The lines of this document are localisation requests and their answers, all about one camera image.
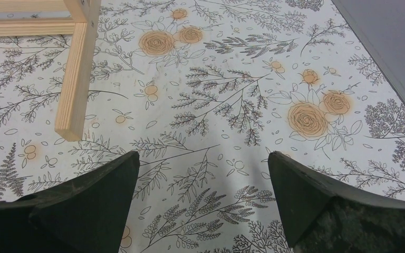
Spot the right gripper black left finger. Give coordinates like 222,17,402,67
0,151,140,252

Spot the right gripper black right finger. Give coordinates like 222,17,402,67
267,152,405,252

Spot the wooden drying rack frame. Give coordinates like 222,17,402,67
0,0,101,142

